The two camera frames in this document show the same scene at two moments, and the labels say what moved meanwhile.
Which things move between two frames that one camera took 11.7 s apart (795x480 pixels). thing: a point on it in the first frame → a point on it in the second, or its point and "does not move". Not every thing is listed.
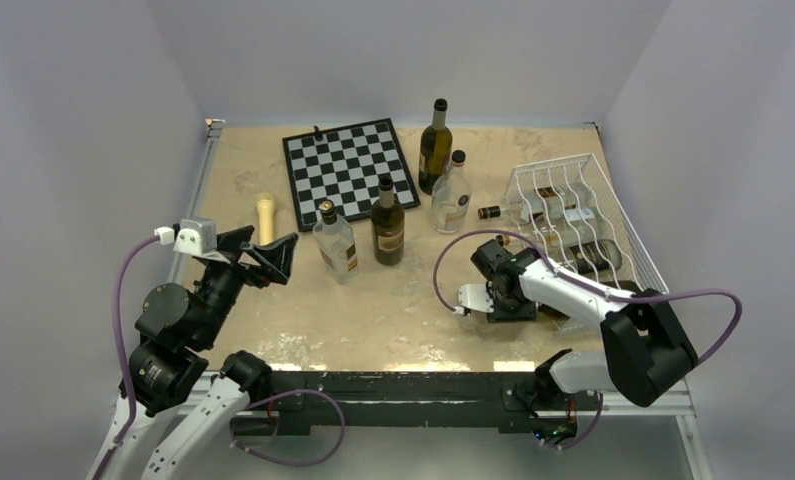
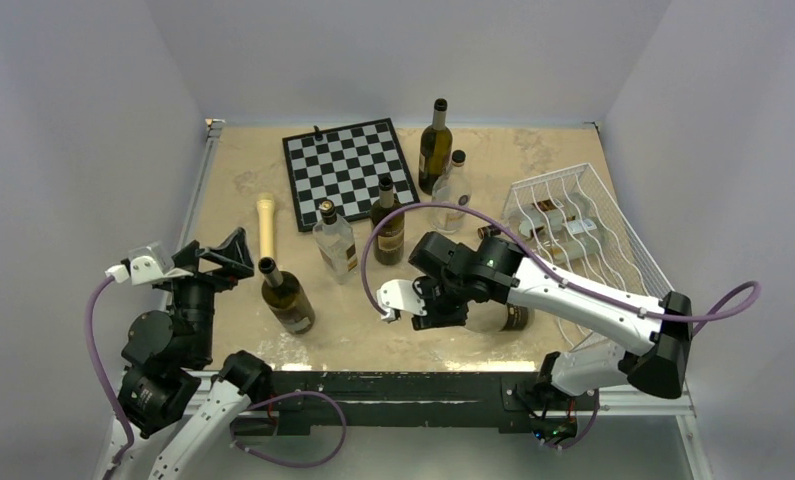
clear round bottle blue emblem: x=451 y=197 does not move
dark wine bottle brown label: x=388 y=226 does not move
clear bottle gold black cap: x=564 y=204 → x=552 y=220
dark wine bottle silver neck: x=591 y=256 → x=285 y=296
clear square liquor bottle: x=336 y=243 does not move
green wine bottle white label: x=435 y=147 does not move
